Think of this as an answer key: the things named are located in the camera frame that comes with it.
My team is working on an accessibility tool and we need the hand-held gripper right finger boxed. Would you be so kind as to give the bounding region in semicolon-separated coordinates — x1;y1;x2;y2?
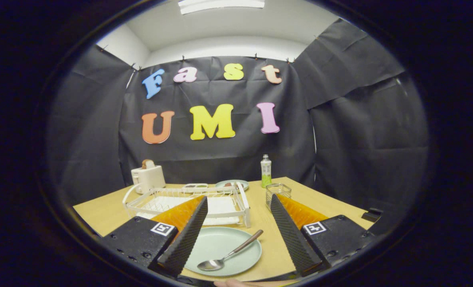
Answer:
270;194;376;277

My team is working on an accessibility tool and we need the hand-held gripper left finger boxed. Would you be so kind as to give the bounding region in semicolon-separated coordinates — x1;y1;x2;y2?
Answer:
101;195;209;277

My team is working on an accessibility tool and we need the light green plate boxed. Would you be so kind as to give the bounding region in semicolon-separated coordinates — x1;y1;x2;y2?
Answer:
184;226;262;277

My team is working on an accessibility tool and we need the brown handled metal spoon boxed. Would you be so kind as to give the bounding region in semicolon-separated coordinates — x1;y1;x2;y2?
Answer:
197;229;264;271

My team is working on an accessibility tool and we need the metal wire basket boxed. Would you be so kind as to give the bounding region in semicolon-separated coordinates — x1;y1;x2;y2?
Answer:
265;183;292;211

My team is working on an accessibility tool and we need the white dish rack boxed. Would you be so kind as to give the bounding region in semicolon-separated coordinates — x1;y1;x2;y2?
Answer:
122;182;251;228

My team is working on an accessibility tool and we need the small plate with food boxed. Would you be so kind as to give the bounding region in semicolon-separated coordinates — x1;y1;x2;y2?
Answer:
215;179;250;192

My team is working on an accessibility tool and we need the green label bottle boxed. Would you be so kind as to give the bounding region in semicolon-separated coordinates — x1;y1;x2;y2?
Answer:
260;154;272;188

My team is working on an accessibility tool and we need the white toaster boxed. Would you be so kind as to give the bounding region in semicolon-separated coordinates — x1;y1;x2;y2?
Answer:
131;165;166;195

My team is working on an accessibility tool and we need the black flat object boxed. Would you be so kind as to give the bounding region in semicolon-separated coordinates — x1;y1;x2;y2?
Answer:
361;208;384;222

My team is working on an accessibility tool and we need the black backdrop cloth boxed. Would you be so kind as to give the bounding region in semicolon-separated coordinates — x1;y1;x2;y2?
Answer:
47;18;430;236

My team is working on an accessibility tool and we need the long ceiling light panel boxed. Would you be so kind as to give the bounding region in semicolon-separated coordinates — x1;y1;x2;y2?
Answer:
178;0;266;15

